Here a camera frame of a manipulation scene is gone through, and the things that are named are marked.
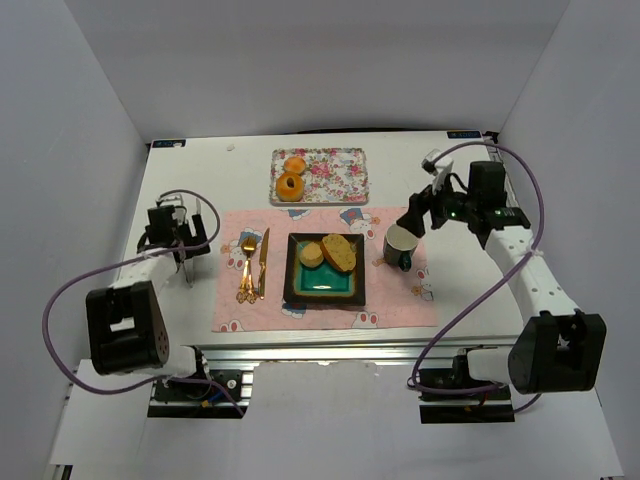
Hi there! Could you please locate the speckled bread slice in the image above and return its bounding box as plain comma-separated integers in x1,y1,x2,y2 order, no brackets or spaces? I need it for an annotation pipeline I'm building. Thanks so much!
320,234,356,273

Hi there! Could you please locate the small pale muffin bread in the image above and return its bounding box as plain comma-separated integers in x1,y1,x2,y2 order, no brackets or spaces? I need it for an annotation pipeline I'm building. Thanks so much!
299,242,324,269

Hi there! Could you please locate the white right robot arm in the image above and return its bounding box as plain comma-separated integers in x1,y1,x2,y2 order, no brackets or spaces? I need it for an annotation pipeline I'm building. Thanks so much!
396,157,606,397

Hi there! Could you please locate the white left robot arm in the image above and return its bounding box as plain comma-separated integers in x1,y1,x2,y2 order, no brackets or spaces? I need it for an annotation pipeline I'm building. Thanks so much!
86,204,211,375

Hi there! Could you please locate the green white mug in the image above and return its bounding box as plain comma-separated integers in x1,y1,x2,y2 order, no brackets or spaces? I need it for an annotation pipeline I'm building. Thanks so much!
373,224,419,272

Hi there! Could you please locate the gold fork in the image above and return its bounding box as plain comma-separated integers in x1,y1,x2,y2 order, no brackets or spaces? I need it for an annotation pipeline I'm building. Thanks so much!
235,236,258,303

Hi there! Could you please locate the gold knife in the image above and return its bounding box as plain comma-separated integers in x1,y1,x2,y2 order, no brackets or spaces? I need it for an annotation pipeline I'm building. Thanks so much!
257,228,270,300

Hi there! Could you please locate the floral rectangular tray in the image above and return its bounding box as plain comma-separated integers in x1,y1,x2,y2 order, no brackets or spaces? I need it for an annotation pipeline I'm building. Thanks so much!
269,147,369,206

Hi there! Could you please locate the pink bunny placemat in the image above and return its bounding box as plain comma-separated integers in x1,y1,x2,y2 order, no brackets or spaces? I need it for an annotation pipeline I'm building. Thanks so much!
212,207,438,333

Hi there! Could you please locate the round orange bun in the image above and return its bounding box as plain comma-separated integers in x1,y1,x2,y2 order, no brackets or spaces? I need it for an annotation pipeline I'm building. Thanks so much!
283,156,307,175

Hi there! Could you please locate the black green square plate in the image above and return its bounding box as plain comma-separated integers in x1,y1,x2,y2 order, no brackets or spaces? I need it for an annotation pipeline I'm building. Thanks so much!
283,233,366,307

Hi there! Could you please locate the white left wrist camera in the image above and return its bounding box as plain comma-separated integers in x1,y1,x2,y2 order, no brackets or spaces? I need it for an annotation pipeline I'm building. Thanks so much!
156,193,184,208

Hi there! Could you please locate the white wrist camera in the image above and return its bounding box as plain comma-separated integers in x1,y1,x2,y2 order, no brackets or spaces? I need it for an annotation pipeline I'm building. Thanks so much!
156,193,184,208
421,149,454,194

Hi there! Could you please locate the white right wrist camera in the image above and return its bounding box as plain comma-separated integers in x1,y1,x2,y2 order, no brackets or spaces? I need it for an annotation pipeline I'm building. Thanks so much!
421,149,454,194

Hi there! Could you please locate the ring donut bread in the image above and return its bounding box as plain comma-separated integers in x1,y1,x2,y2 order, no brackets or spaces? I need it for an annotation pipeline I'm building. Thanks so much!
275,172,305,202

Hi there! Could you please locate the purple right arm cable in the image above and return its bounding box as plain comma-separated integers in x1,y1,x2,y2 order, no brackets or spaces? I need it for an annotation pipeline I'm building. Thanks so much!
405,140,546,414

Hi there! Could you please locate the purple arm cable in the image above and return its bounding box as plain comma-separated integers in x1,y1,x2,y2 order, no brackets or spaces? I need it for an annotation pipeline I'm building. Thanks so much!
41,188,246,417
405,140,546,414

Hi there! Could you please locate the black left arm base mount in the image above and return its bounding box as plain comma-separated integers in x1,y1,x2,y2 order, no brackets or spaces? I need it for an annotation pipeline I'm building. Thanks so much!
147,369,253,419

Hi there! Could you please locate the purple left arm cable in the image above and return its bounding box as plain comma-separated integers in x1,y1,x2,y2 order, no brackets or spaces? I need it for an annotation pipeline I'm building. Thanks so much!
41,188,246,417

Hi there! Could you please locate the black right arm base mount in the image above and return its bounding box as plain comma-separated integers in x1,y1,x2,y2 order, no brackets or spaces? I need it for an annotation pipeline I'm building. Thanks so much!
407,344,515,425

